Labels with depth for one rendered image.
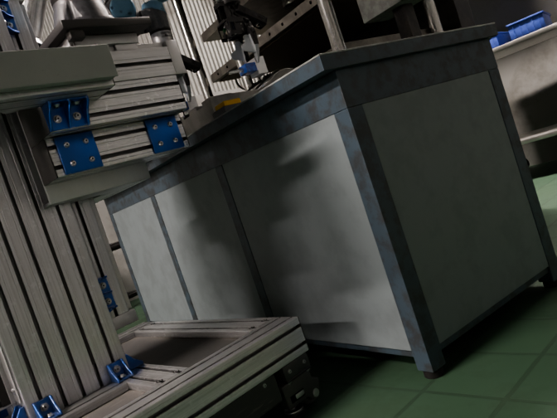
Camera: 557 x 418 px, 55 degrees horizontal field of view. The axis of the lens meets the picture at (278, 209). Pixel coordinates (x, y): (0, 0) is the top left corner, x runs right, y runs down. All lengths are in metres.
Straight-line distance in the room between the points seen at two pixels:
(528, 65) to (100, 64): 4.01
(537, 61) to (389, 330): 3.64
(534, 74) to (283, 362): 3.84
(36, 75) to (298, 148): 0.66
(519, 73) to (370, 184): 3.67
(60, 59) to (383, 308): 0.92
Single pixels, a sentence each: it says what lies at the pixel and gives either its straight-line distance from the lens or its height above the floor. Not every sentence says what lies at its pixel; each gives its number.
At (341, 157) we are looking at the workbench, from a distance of 1.30.
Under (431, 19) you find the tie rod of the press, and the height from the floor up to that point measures 1.07.
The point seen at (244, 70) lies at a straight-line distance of 1.74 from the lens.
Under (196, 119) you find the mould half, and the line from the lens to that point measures 1.88.
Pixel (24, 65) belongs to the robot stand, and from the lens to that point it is 1.13.
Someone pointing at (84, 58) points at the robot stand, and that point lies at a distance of 1.18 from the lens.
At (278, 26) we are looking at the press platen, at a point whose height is 1.26.
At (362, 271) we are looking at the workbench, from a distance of 1.37.
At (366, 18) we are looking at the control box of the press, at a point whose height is 1.08.
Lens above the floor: 0.57
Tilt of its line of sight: 3 degrees down
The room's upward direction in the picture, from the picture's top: 19 degrees counter-clockwise
